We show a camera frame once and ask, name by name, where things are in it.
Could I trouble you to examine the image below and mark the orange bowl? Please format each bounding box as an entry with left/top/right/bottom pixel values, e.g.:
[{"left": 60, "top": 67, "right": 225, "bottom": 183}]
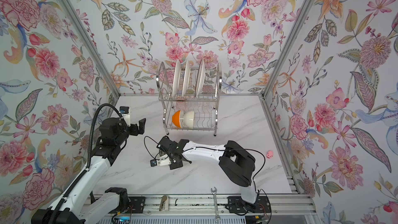
[{"left": 172, "top": 110, "right": 184, "bottom": 128}]

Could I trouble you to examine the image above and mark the cream white bowl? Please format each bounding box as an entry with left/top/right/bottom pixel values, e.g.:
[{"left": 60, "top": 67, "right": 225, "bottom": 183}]
[{"left": 182, "top": 111, "right": 195, "bottom": 129}]

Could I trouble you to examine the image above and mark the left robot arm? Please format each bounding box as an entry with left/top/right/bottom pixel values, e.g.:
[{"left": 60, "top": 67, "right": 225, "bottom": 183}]
[{"left": 31, "top": 118, "right": 146, "bottom": 224}]

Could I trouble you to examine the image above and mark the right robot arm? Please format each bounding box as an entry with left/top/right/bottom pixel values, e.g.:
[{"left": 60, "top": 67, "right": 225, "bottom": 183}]
[{"left": 157, "top": 136, "right": 257, "bottom": 204}]

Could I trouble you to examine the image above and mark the steel two-tier dish rack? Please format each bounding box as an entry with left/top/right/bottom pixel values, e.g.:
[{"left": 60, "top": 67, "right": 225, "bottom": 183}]
[{"left": 156, "top": 62, "right": 222, "bottom": 136}]

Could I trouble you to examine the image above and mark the pink drinking glass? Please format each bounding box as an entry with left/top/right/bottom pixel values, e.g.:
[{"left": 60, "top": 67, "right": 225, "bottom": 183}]
[{"left": 176, "top": 97, "right": 187, "bottom": 111}]

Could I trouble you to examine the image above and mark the left white patterned plate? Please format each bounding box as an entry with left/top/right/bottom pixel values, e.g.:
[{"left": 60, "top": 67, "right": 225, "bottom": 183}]
[{"left": 172, "top": 60, "right": 181, "bottom": 97}]

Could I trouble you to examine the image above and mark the middle orange striped plate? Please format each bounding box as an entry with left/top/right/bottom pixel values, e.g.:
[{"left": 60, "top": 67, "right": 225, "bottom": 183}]
[{"left": 181, "top": 61, "right": 191, "bottom": 97}]

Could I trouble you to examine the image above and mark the orange striped plate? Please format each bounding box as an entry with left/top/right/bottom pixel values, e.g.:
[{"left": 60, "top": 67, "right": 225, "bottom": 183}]
[
  {"left": 195, "top": 60, "right": 205, "bottom": 97},
  {"left": 181, "top": 61, "right": 191, "bottom": 97}
]

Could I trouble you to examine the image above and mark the right orange striped plate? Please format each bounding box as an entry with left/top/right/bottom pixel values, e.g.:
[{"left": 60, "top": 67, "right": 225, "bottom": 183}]
[{"left": 195, "top": 60, "right": 205, "bottom": 97}]

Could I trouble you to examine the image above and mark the silver open-end wrench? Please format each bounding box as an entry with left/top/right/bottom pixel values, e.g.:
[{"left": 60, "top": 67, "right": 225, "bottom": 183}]
[{"left": 210, "top": 187, "right": 221, "bottom": 224}]

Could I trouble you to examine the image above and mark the small pink toy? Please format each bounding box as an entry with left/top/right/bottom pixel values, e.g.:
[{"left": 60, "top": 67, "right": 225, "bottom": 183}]
[{"left": 266, "top": 150, "right": 274, "bottom": 159}]

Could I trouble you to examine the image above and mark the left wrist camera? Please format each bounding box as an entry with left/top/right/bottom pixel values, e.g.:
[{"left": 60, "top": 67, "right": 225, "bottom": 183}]
[{"left": 119, "top": 106, "right": 131, "bottom": 127}]

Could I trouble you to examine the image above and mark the small metal bracket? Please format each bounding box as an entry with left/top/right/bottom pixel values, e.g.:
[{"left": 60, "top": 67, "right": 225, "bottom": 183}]
[{"left": 159, "top": 195, "right": 169, "bottom": 212}]

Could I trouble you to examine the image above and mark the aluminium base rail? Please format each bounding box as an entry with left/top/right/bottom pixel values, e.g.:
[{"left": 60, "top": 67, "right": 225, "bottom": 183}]
[{"left": 49, "top": 193, "right": 318, "bottom": 217}]

